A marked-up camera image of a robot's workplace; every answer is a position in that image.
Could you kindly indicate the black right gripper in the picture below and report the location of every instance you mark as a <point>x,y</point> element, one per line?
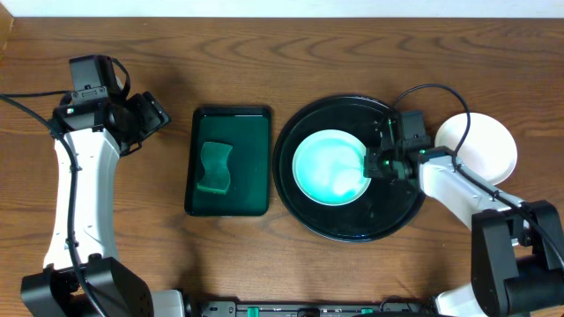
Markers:
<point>372,169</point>

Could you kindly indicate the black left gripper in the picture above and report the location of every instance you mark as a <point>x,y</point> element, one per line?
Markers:
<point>147,114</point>

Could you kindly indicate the pale green back plate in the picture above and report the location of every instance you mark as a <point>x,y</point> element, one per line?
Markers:
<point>328,167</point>

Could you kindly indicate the white plate with green stain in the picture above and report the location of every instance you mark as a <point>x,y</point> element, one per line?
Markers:
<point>489,149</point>

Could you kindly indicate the green scrubbing sponge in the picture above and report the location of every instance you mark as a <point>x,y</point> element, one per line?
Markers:
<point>217,178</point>

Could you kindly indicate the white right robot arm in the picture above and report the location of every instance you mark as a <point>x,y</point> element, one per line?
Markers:
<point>516,246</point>

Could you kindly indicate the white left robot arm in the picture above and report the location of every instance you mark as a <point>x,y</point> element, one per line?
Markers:
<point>82,274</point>

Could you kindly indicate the round black serving tray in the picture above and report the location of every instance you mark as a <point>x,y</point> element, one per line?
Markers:
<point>383,209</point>

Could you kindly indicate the dark green rectangular tray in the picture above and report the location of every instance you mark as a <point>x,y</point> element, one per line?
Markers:
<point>248,130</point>

